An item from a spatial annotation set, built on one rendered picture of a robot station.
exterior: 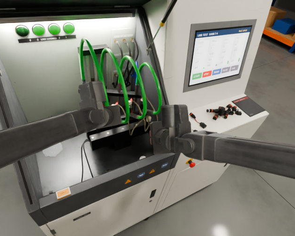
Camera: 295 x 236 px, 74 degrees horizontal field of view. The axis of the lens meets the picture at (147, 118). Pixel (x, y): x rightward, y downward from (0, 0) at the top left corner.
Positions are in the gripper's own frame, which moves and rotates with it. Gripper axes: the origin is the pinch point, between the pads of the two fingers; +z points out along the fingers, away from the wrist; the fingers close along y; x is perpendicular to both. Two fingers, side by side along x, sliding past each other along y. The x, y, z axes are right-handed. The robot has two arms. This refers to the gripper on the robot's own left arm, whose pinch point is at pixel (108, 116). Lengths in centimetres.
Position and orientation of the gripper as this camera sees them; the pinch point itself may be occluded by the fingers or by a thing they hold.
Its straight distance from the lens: 74.9
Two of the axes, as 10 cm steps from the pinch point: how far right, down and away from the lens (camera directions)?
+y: -9.8, 1.9, -0.5
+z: -0.5, -0.1, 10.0
